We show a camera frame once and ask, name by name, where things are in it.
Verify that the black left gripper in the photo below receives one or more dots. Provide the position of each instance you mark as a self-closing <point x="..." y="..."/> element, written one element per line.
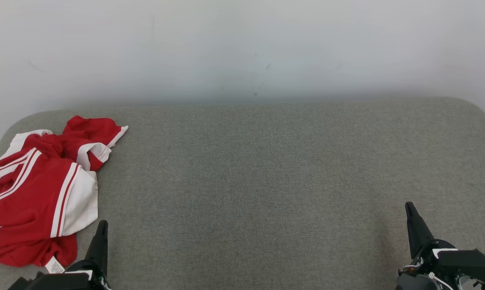
<point x="97" y="278"/>

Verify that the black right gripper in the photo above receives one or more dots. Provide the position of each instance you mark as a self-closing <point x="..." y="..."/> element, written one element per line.
<point x="421" y="274"/>

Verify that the red shirt with white sleeves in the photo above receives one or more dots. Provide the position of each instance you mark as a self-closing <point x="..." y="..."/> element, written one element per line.
<point x="25" y="209"/>

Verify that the red shorts with white stripes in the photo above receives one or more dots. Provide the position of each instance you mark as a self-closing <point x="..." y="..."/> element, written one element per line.
<point x="91" y="131"/>

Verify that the grey fabric sofa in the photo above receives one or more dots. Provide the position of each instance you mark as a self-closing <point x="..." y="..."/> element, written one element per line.
<point x="266" y="181"/>

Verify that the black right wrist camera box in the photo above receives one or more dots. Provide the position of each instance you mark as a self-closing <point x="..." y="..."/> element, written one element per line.
<point x="468" y="262"/>

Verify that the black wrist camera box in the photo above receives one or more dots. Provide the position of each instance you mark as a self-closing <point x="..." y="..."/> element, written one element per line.
<point x="468" y="262"/>
<point x="53" y="282"/>

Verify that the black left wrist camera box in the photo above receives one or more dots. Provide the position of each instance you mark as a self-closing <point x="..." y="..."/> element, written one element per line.
<point x="53" y="282"/>

